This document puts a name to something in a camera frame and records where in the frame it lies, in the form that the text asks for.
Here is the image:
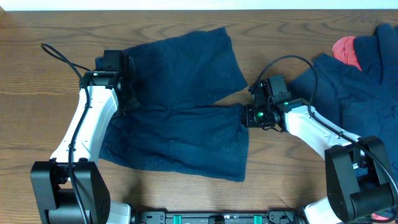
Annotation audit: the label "dark navy clothes pile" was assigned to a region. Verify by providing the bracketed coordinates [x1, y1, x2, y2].
[288, 24, 397, 171]

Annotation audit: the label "red garment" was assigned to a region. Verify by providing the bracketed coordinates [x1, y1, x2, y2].
[332, 36, 362, 71]

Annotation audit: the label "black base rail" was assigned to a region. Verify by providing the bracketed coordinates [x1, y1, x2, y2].
[130, 210, 308, 224]

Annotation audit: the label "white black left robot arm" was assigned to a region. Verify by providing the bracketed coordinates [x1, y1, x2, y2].
[30, 50, 138, 223]

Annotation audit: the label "dark navy shorts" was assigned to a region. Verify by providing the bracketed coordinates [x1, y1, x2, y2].
[99, 27, 249, 182]

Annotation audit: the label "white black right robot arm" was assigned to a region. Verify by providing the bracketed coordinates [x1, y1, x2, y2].
[241, 96, 397, 223]

